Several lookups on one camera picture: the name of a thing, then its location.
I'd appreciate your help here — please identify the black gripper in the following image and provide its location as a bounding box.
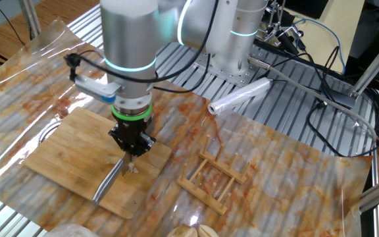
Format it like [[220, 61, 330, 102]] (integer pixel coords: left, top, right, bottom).
[[107, 117, 157, 157]]

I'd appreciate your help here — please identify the lotus root piece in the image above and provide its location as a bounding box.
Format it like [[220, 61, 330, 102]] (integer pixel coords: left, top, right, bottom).
[[105, 155, 123, 165]]

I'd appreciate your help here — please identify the steel cleaver knife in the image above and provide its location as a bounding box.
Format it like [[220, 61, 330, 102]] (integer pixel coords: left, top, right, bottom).
[[91, 113, 155, 206]]

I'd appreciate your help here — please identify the pale lotus wedge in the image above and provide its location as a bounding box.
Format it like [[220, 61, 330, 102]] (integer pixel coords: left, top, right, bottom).
[[197, 224, 220, 237]]

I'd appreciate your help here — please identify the bamboo cutting board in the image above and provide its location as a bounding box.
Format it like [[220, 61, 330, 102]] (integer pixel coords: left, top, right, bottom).
[[23, 106, 172, 221]]

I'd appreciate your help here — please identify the wooden peg rack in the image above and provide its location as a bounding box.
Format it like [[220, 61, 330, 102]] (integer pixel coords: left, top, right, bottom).
[[176, 134, 251, 217]]

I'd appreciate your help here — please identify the clear plastic film roll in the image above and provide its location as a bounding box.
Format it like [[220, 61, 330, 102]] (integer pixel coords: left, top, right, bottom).
[[207, 77, 273, 117]]

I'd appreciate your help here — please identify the marble pattern plastic sheet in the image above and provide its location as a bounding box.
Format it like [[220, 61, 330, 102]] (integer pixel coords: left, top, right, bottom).
[[0, 18, 374, 237]]

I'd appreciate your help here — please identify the metal clamp stand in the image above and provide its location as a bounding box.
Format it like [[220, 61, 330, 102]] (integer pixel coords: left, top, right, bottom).
[[257, 0, 306, 56]]

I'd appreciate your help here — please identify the black monitor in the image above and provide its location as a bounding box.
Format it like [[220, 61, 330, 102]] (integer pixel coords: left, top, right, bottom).
[[296, 0, 330, 19]]

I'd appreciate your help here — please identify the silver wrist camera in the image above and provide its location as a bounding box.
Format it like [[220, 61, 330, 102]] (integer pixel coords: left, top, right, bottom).
[[74, 74, 124, 105]]

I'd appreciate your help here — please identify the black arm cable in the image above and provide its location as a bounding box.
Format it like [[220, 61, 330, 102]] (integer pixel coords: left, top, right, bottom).
[[63, 0, 220, 93]]

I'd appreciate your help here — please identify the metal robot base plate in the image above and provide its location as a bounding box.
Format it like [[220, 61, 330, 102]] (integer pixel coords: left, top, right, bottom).
[[194, 49, 268, 89]]

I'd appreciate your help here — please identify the thin black floor cable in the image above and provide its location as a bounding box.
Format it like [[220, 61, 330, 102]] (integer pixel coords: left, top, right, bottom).
[[0, 0, 26, 45]]

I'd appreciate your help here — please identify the black cable loop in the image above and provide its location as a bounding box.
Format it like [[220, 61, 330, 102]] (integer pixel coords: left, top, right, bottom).
[[307, 98, 379, 158]]

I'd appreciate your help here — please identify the grey hose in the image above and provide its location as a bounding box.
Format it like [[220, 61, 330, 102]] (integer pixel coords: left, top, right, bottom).
[[247, 55, 379, 144]]

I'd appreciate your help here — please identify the grey post foot bracket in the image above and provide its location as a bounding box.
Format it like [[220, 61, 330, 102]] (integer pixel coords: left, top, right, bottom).
[[320, 90, 357, 110]]

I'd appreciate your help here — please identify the blue cable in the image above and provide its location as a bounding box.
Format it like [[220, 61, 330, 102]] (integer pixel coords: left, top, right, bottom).
[[293, 18, 347, 75]]

